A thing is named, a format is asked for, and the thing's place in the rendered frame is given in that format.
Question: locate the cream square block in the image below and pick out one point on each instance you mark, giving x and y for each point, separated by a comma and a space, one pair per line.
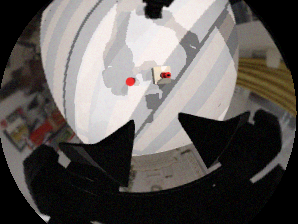
156, 72

